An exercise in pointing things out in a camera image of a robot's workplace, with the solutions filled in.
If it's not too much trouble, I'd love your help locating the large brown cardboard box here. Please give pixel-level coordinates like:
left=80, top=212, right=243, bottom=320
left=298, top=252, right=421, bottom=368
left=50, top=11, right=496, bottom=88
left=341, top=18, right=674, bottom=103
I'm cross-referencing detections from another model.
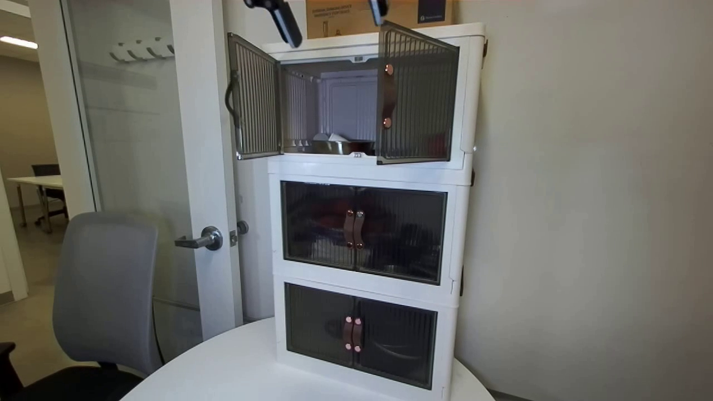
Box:
left=303, top=0, right=461, bottom=39

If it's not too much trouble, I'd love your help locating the white framed glass door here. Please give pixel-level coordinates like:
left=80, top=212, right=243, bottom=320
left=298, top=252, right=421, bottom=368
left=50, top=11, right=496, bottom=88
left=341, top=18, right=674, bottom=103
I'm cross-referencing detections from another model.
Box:
left=29, top=0, right=245, bottom=362

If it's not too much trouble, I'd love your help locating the white stacked storage cabinet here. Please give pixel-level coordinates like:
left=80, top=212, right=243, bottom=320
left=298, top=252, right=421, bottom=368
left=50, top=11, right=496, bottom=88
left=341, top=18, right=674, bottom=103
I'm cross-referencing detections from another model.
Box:
left=234, top=20, right=488, bottom=401

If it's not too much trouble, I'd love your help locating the white office desk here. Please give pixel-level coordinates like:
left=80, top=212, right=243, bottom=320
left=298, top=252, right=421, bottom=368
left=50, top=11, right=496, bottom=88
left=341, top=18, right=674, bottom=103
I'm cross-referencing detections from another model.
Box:
left=4, top=172, right=69, bottom=232

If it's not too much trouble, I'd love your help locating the tinted ribbed cabinet door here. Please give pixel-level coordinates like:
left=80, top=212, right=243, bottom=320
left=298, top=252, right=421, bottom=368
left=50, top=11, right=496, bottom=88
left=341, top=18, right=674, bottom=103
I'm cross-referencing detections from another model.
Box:
left=282, top=178, right=359, bottom=272
left=284, top=280, right=356, bottom=372
left=354, top=185, right=450, bottom=286
left=375, top=20, right=461, bottom=167
left=353, top=294, right=439, bottom=391
left=225, top=30, right=285, bottom=162

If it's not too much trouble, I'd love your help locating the white coat hook rack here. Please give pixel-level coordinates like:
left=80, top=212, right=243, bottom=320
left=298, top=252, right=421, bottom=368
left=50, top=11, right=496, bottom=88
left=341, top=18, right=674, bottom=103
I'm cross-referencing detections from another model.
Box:
left=108, top=35, right=179, bottom=66

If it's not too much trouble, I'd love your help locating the silver door lever handle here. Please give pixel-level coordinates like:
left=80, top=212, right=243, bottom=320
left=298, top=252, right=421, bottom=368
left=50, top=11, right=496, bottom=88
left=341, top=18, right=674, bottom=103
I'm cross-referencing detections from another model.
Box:
left=175, top=225, right=225, bottom=254

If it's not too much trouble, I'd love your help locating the grey office chair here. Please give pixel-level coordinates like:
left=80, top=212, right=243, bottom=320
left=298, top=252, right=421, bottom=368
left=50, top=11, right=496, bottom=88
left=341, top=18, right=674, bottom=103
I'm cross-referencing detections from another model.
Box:
left=0, top=210, right=164, bottom=401

